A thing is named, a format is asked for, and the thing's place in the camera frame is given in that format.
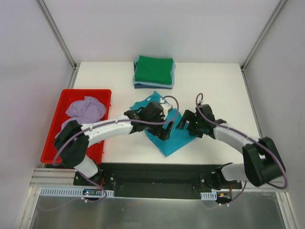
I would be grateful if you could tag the teal t shirt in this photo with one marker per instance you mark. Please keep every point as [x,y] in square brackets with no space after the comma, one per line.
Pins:
[178,138]

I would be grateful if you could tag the white slotted cable duct left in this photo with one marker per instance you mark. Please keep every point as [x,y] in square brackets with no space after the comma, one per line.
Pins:
[75,192]

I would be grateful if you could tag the red plastic bin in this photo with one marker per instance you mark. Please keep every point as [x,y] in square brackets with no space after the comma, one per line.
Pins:
[67,97]

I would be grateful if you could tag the white slotted cable duct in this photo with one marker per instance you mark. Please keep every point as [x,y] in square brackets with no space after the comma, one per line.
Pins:
[208,196]
[75,192]

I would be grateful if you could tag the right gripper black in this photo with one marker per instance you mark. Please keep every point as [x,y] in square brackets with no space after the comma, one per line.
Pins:
[188,122]

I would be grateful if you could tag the aluminium frame post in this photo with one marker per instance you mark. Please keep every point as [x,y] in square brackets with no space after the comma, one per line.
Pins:
[56,33]
[268,26]

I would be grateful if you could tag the aluminium frame post left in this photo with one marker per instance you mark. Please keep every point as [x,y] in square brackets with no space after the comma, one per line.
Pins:
[56,33]

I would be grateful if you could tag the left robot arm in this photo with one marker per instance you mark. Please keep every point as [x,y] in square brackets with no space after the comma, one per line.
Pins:
[73,152]

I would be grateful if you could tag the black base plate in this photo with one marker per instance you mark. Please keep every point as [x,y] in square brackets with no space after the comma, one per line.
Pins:
[170,181]

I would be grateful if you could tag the aluminium frame post right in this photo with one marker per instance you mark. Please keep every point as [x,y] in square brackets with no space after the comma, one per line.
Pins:
[268,26]

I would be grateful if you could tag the aluminium front rail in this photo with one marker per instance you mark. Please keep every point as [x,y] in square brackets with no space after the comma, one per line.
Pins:
[52,177]

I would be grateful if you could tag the white slotted cable duct right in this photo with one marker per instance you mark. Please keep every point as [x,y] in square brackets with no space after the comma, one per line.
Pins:
[208,196]

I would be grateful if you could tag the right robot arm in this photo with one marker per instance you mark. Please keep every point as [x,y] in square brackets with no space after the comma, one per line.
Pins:
[262,163]

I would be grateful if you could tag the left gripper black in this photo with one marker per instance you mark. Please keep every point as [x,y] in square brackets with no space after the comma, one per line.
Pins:
[163,129]

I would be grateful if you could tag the lavender t shirt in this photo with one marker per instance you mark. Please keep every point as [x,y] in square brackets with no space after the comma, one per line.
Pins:
[89,108]
[64,126]

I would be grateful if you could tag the light blue folded t shirt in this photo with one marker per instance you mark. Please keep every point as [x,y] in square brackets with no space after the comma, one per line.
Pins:
[152,72]

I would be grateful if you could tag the green folded t shirt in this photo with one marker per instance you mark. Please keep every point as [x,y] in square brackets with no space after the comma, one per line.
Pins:
[154,70]

